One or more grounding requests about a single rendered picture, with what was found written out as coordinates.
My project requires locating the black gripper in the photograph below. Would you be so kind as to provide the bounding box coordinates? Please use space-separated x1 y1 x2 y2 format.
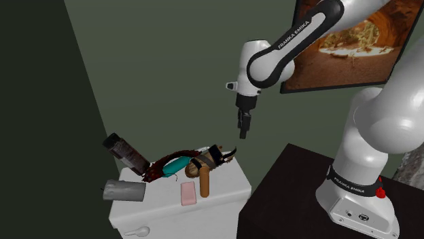
235 94 259 140

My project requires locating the brown figure with black bands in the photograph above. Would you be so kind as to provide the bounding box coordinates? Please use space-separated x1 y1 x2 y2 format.
184 144 238 180

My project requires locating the brown cylinder stick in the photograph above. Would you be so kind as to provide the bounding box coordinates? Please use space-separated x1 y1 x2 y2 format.
199 166 211 199

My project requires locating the teal oblong tube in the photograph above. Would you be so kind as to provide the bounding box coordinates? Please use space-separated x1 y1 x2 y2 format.
162 156 192 178

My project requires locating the dark robot stand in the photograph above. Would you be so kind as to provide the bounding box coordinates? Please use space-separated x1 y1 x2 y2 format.
236 143 424 239

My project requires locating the pink soap bar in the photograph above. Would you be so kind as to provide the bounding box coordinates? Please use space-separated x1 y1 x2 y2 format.
180 180 198 206

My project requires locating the dark red bristly brush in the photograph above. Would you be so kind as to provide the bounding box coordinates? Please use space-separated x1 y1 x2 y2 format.
142 149 200 183

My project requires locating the dark brown bottle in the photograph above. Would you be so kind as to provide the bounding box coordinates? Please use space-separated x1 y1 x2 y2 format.
102 132 151 177

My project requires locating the grey cylinder candle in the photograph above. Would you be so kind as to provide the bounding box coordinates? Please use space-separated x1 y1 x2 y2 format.
100 179 147 202

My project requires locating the framed desert cave wall picture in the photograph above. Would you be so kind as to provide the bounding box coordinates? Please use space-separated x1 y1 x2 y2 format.
279 0 424 95

